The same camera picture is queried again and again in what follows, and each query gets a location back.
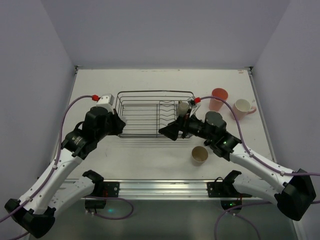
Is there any salmon pink plastic cup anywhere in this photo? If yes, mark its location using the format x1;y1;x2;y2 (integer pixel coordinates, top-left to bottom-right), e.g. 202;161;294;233
209;88;229;112

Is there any grey beige small mug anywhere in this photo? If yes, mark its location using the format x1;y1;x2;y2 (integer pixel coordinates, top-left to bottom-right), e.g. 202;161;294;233
176;100;190;117

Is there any beige tall cup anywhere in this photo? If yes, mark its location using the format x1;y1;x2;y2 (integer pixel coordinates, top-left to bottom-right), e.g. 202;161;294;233
190;146;209;166

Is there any pink faceted mug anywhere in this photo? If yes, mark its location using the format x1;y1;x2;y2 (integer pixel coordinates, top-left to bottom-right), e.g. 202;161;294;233
231;99;257;120

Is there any black mug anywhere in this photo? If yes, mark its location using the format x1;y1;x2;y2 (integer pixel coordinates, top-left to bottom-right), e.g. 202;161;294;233
203;139;212;147

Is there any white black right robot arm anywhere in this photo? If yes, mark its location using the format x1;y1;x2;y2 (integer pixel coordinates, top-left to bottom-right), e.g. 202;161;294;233
158;111;316;221

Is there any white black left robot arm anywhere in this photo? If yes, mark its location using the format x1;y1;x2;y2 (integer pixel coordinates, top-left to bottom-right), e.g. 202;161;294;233
4;103;126;239

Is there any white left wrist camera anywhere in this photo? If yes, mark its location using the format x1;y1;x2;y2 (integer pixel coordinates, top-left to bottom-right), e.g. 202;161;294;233
96;93;115;114

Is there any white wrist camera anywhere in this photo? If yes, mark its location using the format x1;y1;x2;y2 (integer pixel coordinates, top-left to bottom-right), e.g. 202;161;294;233
187;96;201;117
96;93;115;114

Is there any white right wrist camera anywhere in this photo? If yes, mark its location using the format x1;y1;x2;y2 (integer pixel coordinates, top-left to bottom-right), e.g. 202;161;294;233
187;96;201;117

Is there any grey wire dish rack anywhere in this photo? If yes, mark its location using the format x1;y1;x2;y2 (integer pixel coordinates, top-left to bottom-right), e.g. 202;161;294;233
115;90;194;139

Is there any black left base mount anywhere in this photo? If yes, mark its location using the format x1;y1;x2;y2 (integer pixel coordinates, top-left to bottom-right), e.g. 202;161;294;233
84;181;120;211

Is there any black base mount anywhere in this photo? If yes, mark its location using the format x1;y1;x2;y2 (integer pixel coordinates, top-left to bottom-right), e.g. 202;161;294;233
84;181;120;211
206;177;243;213

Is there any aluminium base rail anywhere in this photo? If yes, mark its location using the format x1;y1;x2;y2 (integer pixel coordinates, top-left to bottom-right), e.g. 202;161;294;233
59;178;271;201

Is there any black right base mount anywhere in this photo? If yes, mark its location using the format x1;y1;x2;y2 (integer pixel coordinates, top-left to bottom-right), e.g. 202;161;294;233
206;177;243;213

